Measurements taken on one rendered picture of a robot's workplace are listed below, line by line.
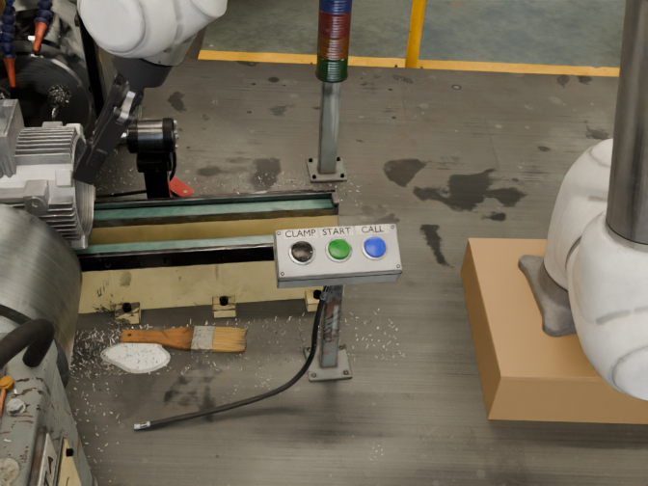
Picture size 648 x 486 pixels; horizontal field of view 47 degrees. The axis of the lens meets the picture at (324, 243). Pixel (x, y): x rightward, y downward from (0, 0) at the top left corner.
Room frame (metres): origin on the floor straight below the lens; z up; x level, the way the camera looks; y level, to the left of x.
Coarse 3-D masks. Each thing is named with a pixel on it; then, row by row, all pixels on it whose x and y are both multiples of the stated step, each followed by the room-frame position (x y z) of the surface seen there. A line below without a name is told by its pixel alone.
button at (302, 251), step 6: (294, 246) 0.75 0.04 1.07; (300, 246) 0.75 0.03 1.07; (306, 246) 0.75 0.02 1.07; (294, 252) 0.74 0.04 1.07; (300, 252) 0.74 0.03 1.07; (306, 252) 0.74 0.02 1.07; (312, 252) 0.75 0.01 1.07; (294, 258) 0.74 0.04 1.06; (300, 258) 0.74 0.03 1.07; (306, 258) 0.74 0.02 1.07
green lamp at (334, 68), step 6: (318, 60) 1.29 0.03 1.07; (324, 60) 1.28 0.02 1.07; (330, 60) 1.27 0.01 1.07; (342, 60) 1.28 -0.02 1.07; (318, 66) 1.29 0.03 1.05; (324, 66) 1.28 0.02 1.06; (330, 66) 1.27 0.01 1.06; (336, 66) 1.27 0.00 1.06; (342, 66) 1.28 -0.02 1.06; (318, 72) 1.29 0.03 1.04; (324, 72) 1.28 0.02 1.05; (330, 72) 1.27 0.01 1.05; (336, 72) 1.27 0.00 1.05; (342, 72) 1.28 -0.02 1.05; (324, 78) 1.28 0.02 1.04; (330, 78) 1.27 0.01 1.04; (336, 78) 1.27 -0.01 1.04; (342, 78) 1.28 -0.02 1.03
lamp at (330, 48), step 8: (320, 40) 1.28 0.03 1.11; (328, 40) 1.27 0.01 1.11; (336, 40) 1.27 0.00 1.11; (344, 40) 1.28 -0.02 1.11; (320, 48) 1.28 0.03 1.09; (328, 48) 1.27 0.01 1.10; (336, 48) 1.27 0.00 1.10; (344, 48) 1.28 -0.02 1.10; (320, 56) 1.28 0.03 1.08; (328, 56) 1.27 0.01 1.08; (336, 56) 1.27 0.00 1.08; (344, 56) 1.28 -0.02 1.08
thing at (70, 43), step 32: (32, 0) 1.26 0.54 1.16; (64, 0) 1.32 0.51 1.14; (0, 32) 1.14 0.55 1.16; (32, 32) 1.15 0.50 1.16; (64, 32) 1.18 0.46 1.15; (0, 64) 1.11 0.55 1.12; (32, 64) 1.12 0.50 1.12; (64, 64) 1.13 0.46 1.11; (0, 96) 1.08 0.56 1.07; (32, 96) 1.12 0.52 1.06; (64, 96) 1.10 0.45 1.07
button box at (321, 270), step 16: (384, 224) 0.80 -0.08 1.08; (288, 240) 0.76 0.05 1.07; (304, 240) 0.76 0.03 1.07; (320, 240) 0.77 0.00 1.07; (352, 240) 0.77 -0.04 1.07; (384, 240) 0.78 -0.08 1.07; (288, 256) 0.74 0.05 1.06; (320, 256) 0.75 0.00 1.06; (352, 256) 0.75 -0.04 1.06; (368, 256) 0.75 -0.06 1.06; (384, 256) 0.76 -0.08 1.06; (400, 256) 0.76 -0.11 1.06; (288, 272) 0.72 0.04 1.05; (304, 272) 0.72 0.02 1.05; (320, 272) 0.73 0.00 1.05; (336, 272) 0.73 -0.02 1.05; (352, 272) 0.73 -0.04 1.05; (368, 272) 0.74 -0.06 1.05; (384, 272) 0.74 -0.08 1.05; (400, 272) 0.75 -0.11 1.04
